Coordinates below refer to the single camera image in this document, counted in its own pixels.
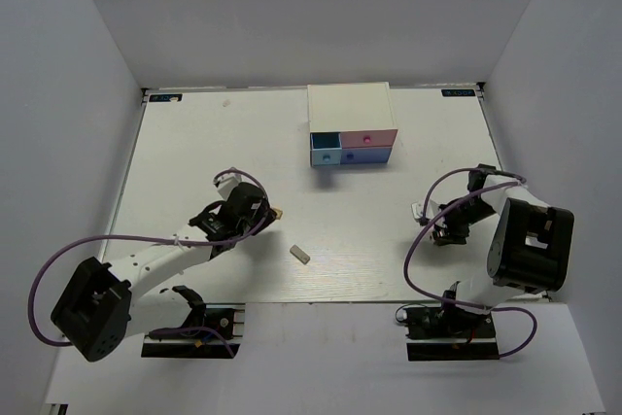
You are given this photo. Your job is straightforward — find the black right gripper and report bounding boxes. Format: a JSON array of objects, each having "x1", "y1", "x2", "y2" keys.
[{"x1": 433, "y1": 197, "x2": 499, "y2": 245}]

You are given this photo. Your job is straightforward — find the light blue drawer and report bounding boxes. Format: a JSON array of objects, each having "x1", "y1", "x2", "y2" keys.
[{"x1": 310, "y1": 132, "x2": 342, "y2": 167}]

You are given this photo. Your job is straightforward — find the pink drawer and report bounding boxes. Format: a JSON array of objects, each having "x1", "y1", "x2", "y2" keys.
[{"x1": 340, "y1": 128, "x2": 397, "y2": 149}]

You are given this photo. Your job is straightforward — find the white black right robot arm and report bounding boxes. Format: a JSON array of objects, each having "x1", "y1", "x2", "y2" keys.
[{"x1": 432, "y1": 164, "x2": 574, "y2": 336}]

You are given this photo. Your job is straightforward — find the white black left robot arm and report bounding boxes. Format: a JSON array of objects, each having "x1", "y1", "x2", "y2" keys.
[{"x1": 51, "y1": 182, "x2": 282, "y2": 363}]

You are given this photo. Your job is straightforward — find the grey white eraser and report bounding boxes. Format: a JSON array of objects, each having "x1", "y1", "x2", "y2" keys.
[{"x1": 290, "y1": 245, "x2": 311, "y2": 264}]

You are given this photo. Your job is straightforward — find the lavender blue drawer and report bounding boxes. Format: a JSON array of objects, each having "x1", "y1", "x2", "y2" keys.
[{"x1": 340, "y1": 147, "x2": 392, "y2": 165}]

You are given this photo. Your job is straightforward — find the left blue label sticker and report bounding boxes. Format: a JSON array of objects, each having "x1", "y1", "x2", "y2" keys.
[{"x1": 149, "y1": 93, "x2": 183, "y2": 103}]

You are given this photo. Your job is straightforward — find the blue label sticker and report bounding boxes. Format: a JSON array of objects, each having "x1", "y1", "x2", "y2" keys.
[
  {"x1": 149, "y1": 93, "x2": 183, "y2": 103},
  {"x1": 441, "y1": 88, "x2": 476, "y2": 97}
]

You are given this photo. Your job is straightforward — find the white drawer cabinet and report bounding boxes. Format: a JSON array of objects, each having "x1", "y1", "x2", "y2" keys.
[{"x1": 307, "y1": 82, "x2": 397, "y2": 133}]

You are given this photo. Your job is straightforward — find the right blue label sticker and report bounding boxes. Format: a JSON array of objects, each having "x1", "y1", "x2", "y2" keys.
[{"x1": 441, "y1": 88, "x2": 476, "y2": 97}]

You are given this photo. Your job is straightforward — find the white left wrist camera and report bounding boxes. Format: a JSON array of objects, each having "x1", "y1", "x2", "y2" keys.
[{"x1": 213, "y1": 167, "x2": 242, "y2": 200}]

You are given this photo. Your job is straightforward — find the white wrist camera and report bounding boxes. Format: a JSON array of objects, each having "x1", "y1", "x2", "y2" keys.
[
  {"x1": 213, "y1": 167, "x2": 242, "y2": 200},
  {"x1": 411, "y1": 200, "x2": 440, "y2": 226}
]

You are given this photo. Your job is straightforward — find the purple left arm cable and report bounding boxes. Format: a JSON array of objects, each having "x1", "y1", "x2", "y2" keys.
[{"x1": 27, "y1": 168, "x2": 268, "y2": 356}]

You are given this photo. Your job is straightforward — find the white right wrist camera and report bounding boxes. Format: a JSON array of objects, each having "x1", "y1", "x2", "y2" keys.
[{"x1": 411, "y1": 200, "x2": 440, "y2": 226}]

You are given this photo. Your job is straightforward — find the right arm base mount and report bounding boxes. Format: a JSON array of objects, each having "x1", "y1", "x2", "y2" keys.
[{"x1": 395, "y1": 282, "x2": 504, "y2": 362}]

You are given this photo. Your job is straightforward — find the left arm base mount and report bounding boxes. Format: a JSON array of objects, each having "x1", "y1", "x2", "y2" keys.
[{"x1": 141, "y1": 304, "x2": 246, "y2": 360}]

